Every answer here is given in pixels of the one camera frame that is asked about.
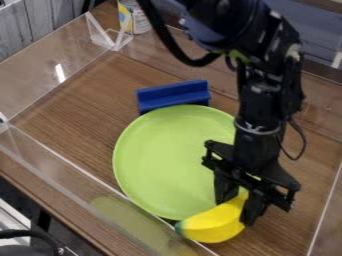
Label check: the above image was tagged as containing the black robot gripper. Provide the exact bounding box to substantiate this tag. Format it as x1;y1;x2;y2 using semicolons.
200;114;302;227

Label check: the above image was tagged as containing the yellow toy banana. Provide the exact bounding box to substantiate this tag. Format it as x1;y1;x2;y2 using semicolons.
175;188;248;243

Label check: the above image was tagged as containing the green round plate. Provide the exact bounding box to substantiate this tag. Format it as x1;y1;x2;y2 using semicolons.
112;105;235;220

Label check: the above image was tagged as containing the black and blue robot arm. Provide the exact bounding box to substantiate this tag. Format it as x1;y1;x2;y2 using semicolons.
175;0;305;226

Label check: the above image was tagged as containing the blue plastic block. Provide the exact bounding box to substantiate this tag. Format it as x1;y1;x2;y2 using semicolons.
136;80;211;114

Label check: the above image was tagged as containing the clear acrylic enclosure wall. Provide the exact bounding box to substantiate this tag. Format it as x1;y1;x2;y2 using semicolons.
0;118;219;256

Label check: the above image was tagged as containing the black cable lower left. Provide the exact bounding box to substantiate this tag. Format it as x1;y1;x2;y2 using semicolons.
0;229;61;256

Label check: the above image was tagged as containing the clear acrylic corner bracket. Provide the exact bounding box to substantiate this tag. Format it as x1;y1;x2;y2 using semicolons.
85;12;134;52

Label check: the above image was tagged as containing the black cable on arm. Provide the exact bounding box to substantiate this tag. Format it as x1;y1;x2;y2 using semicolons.
135;0;224;68

